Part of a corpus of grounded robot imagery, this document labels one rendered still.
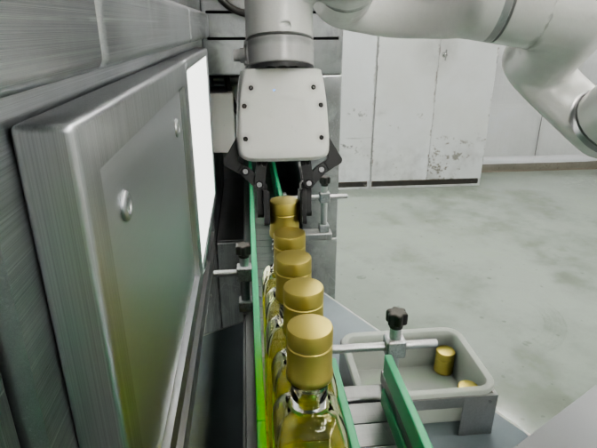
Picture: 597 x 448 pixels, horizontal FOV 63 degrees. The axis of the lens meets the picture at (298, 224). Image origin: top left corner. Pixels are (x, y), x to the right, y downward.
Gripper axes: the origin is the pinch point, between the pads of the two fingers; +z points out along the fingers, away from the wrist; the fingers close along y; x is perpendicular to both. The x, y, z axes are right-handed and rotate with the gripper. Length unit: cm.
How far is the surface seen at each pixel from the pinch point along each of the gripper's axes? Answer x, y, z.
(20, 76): -35.2, -12.5, -8.5
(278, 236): -6.4, -1.1, 2.6
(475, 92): 359, 187, -62
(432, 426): 15.3, 23.4, 37.1
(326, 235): 70, 15, 14
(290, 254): -10.7, -0.1, 3.7
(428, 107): 361, 147, -51
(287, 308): -17.1, -1.0, 7.1
